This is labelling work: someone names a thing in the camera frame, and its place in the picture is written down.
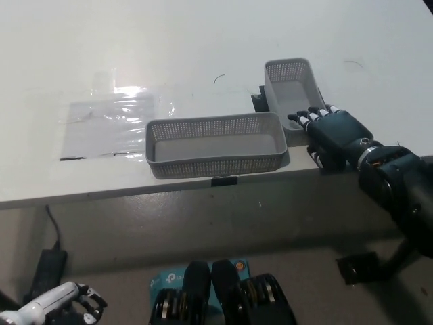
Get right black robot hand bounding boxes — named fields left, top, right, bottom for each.
left=287, top=104, right=375, bottom=170

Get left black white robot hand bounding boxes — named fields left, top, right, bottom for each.
left=66, top=282, right=108, bottom=325

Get grey perforated plastic basket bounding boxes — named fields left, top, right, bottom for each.
left=144, top=112, right=289, bottom=179
left=263, top=58, right=327, bottom=147

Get black power adapter brick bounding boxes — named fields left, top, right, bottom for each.
left=28, top=248, right=68, bottom=295

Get teal TP-Link carton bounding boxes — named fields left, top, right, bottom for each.
left=150, top=259, right=250, bottom=309

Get black tape patch marking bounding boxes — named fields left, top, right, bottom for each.
left=250, top=86, right=271, bottom=112

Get small black tape strip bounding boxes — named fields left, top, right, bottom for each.
left=210, top=175, right=239, bottom=188

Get black floor plate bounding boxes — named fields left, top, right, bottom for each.
left=336, top=252, right=382, bottom=286

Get clear plastic sheet over paper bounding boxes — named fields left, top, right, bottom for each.
left=55, top=67, right=177, bottom=160

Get black power cable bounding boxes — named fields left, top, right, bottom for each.
left=45, top=204, right=62, bottom=251

